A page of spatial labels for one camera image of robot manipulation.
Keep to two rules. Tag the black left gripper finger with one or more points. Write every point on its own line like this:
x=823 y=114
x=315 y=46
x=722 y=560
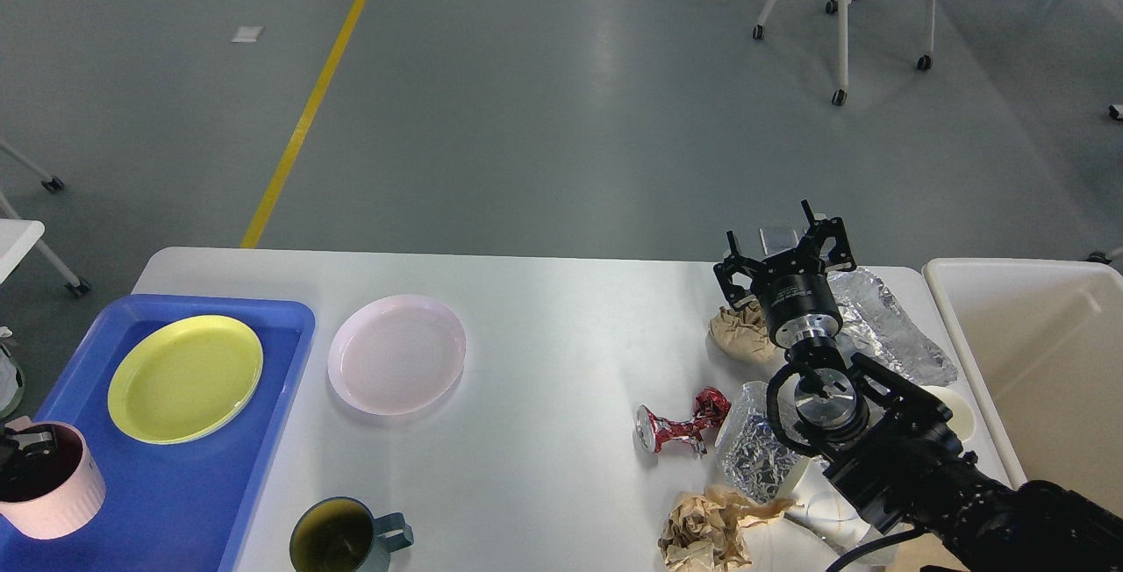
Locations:
x=27 y=459

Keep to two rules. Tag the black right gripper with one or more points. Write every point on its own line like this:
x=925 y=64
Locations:
x=799 y=305

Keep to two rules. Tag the pink ribbed mug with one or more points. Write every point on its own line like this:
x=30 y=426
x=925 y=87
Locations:
x=76 y=497

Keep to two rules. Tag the teal mug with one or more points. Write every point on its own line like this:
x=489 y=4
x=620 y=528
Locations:
x=342 y=534

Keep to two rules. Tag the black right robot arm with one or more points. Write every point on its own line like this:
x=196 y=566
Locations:
x=887 y=443

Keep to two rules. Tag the crumpled brown paper back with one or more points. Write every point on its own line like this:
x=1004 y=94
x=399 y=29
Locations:
x=743 y=334

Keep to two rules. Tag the crumpled brown paper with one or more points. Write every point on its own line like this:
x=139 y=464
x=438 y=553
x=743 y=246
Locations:
x=743 y=334
x=707 y=531

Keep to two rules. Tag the crumpled foil sheet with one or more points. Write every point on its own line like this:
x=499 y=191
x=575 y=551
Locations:
x=876 y=325

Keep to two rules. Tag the crushed red can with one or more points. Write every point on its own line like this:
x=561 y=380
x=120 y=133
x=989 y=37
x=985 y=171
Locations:
x=710 y=409

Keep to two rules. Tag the blue plastic tray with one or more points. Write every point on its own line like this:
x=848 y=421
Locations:
x=182 y=507

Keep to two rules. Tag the yellow plate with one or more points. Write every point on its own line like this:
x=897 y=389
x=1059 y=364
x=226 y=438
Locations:
x=186 y=380

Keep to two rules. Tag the crumpled foil ball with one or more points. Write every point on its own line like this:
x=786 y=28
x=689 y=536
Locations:
x=750 y=457

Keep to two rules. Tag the white side table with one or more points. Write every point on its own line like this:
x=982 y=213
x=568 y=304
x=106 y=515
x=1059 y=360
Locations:
x=21 y=235

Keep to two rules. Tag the clear plastic wrap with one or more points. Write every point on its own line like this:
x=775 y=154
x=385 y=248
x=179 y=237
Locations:
x=818 y=528

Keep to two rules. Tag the white paper cup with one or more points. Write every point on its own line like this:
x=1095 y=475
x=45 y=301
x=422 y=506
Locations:
x=962 y=422

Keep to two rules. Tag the white plastic bin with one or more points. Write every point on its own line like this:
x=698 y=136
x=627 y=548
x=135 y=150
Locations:
x=1041 y=344

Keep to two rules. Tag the crumpled brown paper front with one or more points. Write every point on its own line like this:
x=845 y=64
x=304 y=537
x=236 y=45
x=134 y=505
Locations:
x=707 y=531

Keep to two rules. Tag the pink plate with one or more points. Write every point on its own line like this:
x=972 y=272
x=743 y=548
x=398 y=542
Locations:
x=397 y=355

